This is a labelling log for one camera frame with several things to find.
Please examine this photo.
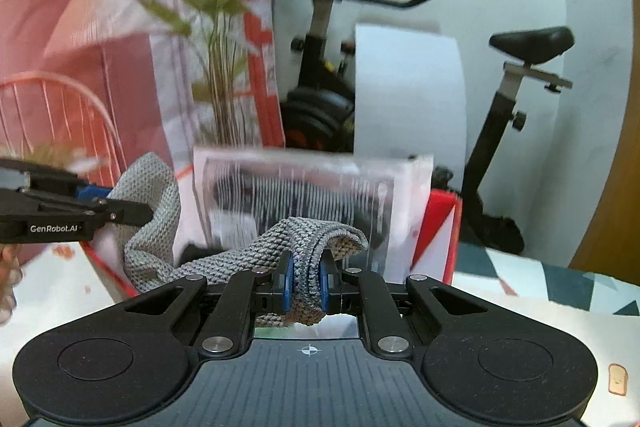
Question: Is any patterned bed sheet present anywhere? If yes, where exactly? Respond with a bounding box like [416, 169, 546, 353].
[0, 241, 640, 427]

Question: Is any orange wire chair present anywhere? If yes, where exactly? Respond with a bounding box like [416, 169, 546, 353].
[0, 71, 127, 188]

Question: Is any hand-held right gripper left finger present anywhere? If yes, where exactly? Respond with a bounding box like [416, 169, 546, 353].
[124, 251, 293, 359]

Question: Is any white red-patterned curtain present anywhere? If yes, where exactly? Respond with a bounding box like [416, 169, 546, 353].
[142, 0, 287, 170]

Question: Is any green leafy plant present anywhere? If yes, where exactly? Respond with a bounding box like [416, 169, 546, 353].
[135, 0, 273, 148]

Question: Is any yellow dried plant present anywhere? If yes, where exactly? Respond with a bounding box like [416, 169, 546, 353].
[21, 144, 109, 176]

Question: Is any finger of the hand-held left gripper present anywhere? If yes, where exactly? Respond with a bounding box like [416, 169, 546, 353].
[87, 199, 155, 227]
[0, 158, 114, 202]

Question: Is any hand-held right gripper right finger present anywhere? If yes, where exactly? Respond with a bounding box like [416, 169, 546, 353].
[320, 252, 488, 359]

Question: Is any pink curtain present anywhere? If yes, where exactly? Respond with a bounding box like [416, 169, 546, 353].
[0, 0, 173, 188]

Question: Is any brown wooden door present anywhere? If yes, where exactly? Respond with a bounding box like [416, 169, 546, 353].
[569, 0, 640, 279]

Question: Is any grey knitted cloth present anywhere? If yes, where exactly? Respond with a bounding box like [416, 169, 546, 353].
[107, 152, 372, 329]

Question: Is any beige fuzzy object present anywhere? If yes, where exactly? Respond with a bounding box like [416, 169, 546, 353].
[0, 246, 24, 325]

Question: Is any white board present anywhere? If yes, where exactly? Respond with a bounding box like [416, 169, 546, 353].
[353, 24, 469, 195]

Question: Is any red and white box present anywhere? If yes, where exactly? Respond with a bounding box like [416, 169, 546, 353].
[80, 189, 464, 299]

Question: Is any clear plastic package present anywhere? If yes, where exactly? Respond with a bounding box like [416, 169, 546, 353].
[192, 147, 435, 285]

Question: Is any black exercise bike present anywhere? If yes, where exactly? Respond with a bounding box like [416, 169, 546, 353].
[267, 0, 576, 258]

